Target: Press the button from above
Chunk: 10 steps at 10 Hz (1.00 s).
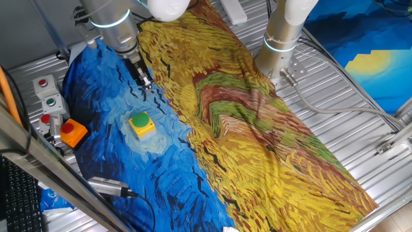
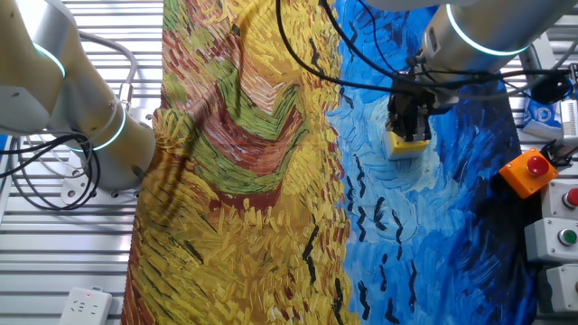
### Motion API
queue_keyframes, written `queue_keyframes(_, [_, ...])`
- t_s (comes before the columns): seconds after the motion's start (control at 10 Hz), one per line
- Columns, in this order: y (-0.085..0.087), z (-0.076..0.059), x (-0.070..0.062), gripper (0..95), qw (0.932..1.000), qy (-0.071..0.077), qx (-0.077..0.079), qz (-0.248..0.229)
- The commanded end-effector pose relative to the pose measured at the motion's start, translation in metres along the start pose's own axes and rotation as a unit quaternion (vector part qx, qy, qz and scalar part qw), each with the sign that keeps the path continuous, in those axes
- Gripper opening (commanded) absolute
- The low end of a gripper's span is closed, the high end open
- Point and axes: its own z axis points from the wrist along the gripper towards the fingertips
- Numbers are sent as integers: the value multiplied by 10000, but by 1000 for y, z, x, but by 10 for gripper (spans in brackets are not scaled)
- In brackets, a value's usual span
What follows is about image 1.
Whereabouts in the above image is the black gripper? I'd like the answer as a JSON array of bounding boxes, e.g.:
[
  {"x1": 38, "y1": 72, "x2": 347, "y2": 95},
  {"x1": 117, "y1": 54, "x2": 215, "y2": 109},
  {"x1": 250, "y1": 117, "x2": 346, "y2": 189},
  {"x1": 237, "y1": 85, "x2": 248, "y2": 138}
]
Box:
[{"x1": 125, "y1": 54, "x2": 154, "y2": 91}]

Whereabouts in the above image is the yellow box green push button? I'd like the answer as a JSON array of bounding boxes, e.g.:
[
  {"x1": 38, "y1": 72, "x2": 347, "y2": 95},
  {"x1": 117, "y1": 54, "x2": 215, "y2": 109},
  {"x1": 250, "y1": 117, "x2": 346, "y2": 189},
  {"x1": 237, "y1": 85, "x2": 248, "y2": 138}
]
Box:
[{"x1": 128, "y1": 111, "x2": 156, "y2": 142}]

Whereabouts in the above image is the orange box red button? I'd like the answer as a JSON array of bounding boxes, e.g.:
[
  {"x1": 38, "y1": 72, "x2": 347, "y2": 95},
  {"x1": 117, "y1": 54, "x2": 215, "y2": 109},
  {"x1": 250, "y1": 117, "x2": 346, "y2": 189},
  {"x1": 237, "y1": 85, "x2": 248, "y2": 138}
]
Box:
[{"x1": 59, "y1": 118, "x2": 89, "y2": 149}]

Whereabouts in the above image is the grey box green button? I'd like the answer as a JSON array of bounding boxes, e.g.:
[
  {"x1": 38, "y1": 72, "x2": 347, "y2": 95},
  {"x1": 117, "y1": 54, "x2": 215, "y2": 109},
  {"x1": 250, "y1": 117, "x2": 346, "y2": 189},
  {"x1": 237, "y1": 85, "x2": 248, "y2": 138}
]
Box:
[{"x1": 41, "y1": 93, "x2": 70, "y2": 119}]

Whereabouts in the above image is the grey box red button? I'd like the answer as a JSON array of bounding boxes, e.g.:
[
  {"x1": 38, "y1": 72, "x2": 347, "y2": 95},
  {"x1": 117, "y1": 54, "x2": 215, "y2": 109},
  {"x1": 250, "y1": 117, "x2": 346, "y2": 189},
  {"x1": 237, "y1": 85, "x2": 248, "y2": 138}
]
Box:
[
  {"x1": 38, "y1": 112, "x2": 64, "y2": 136},
  {"x1": 32, "y1": 74, "x2": 61, "y2": 100}
]

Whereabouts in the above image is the white power strip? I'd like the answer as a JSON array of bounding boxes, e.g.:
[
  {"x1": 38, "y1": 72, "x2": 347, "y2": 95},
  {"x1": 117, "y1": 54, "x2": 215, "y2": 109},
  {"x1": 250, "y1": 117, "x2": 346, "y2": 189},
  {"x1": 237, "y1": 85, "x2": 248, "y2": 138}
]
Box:
[{"x1": 220, "y1": 0, "x2": 248, "y2": 26}]

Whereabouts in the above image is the Van Gogh print cloth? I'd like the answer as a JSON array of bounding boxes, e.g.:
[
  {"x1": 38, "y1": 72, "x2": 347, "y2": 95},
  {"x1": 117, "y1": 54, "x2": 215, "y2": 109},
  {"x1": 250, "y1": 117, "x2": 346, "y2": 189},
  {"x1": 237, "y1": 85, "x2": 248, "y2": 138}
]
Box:
[{"x1": 61, "y1": 0, "x2": 380, "y2": 232}]

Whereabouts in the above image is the blue tissue pack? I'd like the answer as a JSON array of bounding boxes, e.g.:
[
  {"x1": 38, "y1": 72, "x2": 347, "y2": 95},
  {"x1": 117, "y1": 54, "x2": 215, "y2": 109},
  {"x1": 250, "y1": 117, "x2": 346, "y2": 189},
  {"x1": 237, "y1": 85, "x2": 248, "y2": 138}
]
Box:
[{"x1": 39, "y1": 188, "x2": 75, "y2": 213}]

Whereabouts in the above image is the black keyboard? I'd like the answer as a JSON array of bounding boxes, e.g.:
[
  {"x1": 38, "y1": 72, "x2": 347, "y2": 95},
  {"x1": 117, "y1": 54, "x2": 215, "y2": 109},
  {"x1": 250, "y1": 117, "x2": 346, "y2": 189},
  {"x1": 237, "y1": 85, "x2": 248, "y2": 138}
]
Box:
[{"x1": 0, "y1": 154, "x2": 44, "y2": 232}]

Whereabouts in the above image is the blue sun print cloth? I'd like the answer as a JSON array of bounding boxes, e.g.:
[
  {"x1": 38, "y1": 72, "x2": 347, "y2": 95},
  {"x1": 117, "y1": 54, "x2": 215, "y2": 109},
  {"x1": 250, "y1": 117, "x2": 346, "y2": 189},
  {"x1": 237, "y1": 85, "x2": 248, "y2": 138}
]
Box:
[{"x1": 304, "y1": 0, "x2": 412, "y2": 115}]

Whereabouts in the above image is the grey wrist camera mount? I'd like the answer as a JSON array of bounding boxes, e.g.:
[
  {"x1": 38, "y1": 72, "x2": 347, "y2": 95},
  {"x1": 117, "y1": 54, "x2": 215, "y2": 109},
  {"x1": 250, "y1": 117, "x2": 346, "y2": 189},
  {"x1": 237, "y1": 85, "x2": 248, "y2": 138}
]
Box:
[{"x1": 77, "y1": 22, "x2": 100, "y2": 50}]

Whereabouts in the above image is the black coiled cable bundle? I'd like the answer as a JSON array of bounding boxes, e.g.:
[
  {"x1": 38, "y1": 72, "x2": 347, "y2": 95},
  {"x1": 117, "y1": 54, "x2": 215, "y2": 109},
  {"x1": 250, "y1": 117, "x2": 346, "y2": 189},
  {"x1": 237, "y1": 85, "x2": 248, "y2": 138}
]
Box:
[{"x1": 73, "y1": 6, "x2": 89, "y2": 25}]

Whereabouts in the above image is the silver sensor on black mount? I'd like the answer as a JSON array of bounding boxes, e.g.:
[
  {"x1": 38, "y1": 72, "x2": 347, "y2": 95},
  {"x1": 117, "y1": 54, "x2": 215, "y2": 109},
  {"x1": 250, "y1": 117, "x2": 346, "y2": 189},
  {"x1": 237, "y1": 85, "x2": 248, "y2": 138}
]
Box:
[{"x1": 44, "y1": 114, "x2": 67, "y2": 152}]

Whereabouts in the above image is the silver ribbed camera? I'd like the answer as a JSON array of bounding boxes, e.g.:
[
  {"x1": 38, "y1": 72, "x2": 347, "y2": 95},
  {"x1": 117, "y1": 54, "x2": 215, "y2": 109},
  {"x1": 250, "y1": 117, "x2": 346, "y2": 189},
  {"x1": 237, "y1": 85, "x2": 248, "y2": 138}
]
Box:
[{"x1": 87, "y1": 176, "x2": 138, "y2": 198}]

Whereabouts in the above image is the grey diagonal frame post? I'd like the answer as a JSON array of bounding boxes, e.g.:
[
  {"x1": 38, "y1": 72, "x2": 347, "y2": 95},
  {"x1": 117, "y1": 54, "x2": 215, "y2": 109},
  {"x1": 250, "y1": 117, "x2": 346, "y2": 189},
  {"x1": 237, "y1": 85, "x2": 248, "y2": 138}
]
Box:
[{"x1": 29, "y1": 0, "x2": 71, "y2": 61}]

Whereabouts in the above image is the aluminium frame bar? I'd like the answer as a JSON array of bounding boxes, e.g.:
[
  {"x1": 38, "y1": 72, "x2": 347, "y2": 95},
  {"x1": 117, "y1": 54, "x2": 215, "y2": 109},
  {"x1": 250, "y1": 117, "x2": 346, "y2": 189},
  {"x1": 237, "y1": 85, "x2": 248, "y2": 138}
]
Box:
[{"x1": 0, "y1": 93, "x2": 136, "y2": 232}]

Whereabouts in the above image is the black camera cable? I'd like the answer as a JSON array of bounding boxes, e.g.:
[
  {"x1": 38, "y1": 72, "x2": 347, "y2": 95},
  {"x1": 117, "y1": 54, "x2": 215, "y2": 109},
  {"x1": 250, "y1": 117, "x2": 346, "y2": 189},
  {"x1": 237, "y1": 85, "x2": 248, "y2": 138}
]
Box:
[{"x1": 130, "y1": 191, "x2": 157, "y2": 232}]

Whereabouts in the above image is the orange hose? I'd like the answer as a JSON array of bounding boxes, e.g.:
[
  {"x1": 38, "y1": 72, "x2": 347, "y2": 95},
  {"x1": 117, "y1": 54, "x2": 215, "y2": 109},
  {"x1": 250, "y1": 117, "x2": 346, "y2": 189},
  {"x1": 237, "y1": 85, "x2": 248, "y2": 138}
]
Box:
[{"x1": 0, "y1": 65, "x2": 23, "y2": 127}]

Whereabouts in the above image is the grey cable with metal connector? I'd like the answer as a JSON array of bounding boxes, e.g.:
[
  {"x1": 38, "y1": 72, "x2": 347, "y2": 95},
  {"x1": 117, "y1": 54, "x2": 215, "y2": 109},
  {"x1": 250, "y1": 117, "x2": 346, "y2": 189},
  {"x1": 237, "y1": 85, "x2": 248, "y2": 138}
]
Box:
[{"x1": 279, "y1": 68, "x2": 407, "y2": 129}]

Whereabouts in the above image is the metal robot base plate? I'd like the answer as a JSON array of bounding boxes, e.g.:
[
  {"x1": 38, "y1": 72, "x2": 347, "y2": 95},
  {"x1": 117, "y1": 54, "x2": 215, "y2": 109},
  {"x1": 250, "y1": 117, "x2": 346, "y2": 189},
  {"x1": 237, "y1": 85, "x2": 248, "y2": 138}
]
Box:
[{"x1": 273, "y1": 57, "x2": 308, "y2": 87}]

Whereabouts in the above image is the aluminium rail with bracket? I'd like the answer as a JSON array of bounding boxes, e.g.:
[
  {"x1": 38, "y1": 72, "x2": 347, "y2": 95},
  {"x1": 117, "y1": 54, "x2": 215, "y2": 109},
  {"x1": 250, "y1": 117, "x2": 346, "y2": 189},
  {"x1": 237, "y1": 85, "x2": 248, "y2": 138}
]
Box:
[{"x1": 375, "y1": 96, "x2": 412, "y2": 155}]

